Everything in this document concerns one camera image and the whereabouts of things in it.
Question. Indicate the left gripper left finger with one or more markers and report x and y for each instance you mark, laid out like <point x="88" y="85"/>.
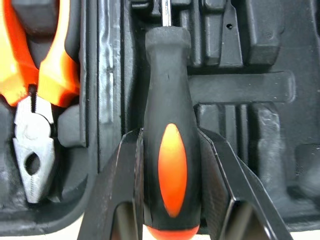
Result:
<point x="117" y="175"/>

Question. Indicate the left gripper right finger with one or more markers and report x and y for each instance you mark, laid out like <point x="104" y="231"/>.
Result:
<point x="225" y="190"/>

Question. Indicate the black and orange screwdriver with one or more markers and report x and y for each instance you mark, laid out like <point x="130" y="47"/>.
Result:
<point x="170" y="125"/>

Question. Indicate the black tool case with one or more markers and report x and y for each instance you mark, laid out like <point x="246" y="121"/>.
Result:
<point x="250" y="82"/>

